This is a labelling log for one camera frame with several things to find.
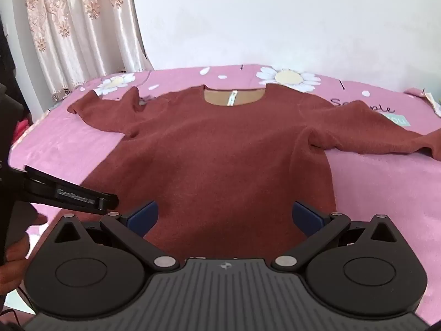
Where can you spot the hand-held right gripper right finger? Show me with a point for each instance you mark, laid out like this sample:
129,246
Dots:
306,219

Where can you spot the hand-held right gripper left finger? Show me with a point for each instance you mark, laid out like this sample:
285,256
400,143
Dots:
144,218

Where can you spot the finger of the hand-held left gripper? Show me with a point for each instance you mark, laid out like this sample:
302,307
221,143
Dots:
75,194

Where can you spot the rust red sweater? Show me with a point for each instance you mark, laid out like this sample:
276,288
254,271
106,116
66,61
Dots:
220,151

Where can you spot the person's left hand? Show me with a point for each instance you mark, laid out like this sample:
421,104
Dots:
15,258

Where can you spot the pinkish red cloth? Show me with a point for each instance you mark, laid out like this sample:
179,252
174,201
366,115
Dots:
22,126

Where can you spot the pink floral bed sheet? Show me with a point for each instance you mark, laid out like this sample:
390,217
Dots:
379,186

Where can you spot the pink pillow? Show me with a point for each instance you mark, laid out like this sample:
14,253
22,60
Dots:
415,92

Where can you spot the beige embroidered curtain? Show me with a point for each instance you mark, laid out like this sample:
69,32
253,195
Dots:
75,24

